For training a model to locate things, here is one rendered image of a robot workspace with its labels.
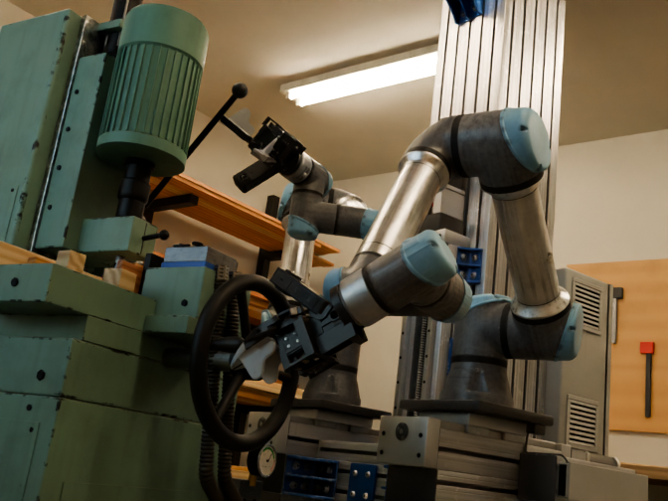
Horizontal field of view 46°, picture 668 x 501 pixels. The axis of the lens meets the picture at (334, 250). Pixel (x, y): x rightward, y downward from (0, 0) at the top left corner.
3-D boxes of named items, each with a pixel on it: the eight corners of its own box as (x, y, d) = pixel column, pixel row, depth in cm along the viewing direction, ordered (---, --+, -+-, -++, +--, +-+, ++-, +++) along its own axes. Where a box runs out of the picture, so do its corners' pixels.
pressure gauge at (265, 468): (254, 486, 150) (261, 442, 152) (239, 484, 152) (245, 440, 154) (272, 488, 155) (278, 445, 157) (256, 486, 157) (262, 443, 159)
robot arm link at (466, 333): (462, 364, 174) (467, 303, 178) (523, 366, 168) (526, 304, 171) (441, 353, 165) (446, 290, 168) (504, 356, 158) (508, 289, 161)
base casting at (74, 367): (58, 396, 118) (71, 336, 121) (-158, 377, 147) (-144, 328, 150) (234, 429, 155) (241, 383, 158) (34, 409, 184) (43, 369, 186)
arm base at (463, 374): (473, 412, 174) (476, 367, 177) (529, 414, 162) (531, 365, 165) (423, 402, 166) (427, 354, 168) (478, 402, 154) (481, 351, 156)
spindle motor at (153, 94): (142, 140, 147) (173, -6, 155) (76, 149, 155) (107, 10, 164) (202, 176, 161) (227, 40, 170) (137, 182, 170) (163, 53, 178)
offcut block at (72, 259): (53, 271, 125) (58, 250, 126) (70, 277, 128) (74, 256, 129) (66, 271, 124) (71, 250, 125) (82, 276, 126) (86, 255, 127)
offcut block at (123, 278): (115, 293, 136) (119, 274, 137) (133, 293, 134) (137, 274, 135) (100, 287, 133) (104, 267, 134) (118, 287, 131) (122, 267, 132)
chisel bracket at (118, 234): (125, 257, 147) (134, 215, 149) (72, 259, 154) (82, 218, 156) (152, 268, 153) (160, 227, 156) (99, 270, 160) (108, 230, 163)
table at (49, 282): (88, 301, 112) (97, 259, 113) (-48, 300, 127) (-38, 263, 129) (308, 374, 162) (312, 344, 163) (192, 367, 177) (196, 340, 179)
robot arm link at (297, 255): (315, 350, 198) (335, 179, 228) (255, 342, 198) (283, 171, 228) (310, 370, 208) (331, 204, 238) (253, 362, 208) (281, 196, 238)
